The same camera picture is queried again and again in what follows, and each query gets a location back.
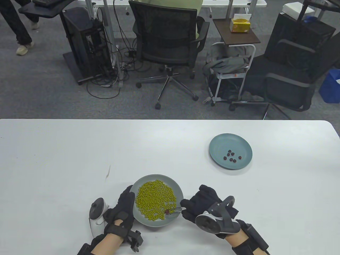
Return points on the black side desk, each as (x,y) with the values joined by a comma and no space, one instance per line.
(45,10)

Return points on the metal tweezers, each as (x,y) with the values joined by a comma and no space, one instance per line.
(178,210)

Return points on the person's left hand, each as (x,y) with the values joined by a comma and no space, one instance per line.
(124,204)

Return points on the black computer tower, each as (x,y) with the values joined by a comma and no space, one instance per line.
(79,34)

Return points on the grey plate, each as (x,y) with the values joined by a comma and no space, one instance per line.
(155,224)

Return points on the black lounge chair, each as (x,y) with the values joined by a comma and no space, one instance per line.
(287,90)

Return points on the black wrist camera rig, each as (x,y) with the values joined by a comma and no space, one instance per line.
(256,236)
(135,239)

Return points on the blue bin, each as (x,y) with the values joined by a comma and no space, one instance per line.
(330,87)

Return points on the grey jacket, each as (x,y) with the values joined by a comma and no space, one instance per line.
(231,62)

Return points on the person's right forearm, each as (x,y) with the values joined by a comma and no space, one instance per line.
(237,240)

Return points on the brown side table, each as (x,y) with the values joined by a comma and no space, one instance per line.
(233,37)

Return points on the yellow tissue box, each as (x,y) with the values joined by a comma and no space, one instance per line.
(240,26)

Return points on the person's right hand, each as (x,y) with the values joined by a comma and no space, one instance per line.
(199,202)

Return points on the person's left forearm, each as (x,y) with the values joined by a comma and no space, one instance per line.
(107,245)

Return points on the black mesh office chair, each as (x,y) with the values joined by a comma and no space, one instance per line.
(164,50)

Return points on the small blue item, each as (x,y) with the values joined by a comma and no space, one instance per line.
(310,19)

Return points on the white office desk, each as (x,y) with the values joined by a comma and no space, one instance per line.
(239,3)

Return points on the white box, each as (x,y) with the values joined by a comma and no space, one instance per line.
(292,8)

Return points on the grey white handheld controller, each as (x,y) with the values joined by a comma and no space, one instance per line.
(207,224)
(97,208)

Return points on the white metal cart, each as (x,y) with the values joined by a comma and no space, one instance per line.
(228,75)

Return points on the black keyboard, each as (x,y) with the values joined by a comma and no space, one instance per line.
(45,2)

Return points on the teal plate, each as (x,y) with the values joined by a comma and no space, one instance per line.
(220,146)

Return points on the pile of green beans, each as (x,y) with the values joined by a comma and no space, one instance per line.
(151,196)

